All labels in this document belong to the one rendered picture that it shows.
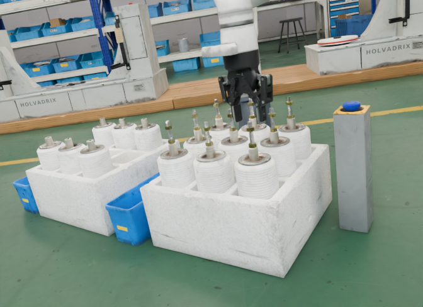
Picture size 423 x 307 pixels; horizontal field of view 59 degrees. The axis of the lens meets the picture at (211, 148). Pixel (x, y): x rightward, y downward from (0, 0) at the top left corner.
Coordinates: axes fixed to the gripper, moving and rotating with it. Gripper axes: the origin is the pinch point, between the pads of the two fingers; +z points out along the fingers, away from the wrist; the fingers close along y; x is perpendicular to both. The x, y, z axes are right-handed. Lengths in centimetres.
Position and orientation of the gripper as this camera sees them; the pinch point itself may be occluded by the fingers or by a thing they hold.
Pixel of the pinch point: (248, 116)
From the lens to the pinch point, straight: 82.3
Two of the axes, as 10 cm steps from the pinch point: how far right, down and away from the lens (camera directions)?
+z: 1.6, 9.4, 3.1
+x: -7.3, 3.2, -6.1
